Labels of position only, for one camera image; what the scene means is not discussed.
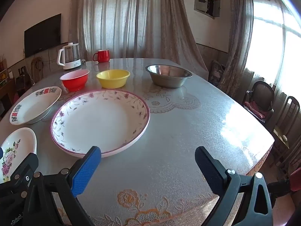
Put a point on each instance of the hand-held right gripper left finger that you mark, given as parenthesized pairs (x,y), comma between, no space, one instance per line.
(85,171)

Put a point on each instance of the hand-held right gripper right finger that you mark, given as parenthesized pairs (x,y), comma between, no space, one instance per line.
(209,169)

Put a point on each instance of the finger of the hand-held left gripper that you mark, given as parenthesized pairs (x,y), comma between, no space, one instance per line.
(27,168)

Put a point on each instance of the white plate rose print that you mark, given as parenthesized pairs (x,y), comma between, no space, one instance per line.
(18,143)

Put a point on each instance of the large floral plate pink rim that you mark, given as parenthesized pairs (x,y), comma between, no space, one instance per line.
(98,122)

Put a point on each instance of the white plate red marks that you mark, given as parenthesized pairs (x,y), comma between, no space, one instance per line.
(33,108)

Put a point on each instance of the red plastic bowl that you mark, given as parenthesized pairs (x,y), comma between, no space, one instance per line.
(75,82)

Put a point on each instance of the yellow plastic bowl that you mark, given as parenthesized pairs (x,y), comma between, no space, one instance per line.
(112,80)

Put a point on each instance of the stainless steel bowl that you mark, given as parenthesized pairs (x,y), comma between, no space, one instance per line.
(168,78)

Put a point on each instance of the pink bag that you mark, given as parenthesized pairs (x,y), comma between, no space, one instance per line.
(16,98)

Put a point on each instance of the red cloth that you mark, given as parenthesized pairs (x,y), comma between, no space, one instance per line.
(255,109)

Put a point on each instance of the wooden desk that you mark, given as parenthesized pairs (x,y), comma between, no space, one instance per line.
(6,91)

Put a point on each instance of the dark chair woven back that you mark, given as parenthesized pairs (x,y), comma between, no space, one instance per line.
(258,91)

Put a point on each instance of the patterned cushion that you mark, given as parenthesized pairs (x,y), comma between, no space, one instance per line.
(216,73)

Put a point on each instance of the small white shelf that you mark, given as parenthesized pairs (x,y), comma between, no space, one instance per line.
(3,73)

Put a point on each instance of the dark wooden slat-back chair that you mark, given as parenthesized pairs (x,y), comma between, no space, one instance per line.
(290,109)

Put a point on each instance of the white electric glass kettle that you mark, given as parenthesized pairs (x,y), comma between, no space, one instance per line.
(70,57)

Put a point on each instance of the red mug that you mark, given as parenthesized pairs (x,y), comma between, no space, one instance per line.
(102,56)

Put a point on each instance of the patterned beige side-window curtain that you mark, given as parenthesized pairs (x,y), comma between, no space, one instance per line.
(237,40)

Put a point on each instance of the patterned beige drape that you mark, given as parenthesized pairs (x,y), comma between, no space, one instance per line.
(75,16)
(178,28)

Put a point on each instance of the bright side window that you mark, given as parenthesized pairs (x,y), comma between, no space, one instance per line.
(277,40)

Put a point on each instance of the sheer beige curtain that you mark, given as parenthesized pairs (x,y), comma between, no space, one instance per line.
(120,18)

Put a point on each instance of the grey electrical panel box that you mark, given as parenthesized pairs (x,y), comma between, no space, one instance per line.
(202,2)

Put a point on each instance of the black wall television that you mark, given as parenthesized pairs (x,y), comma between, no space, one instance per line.
(42,36)

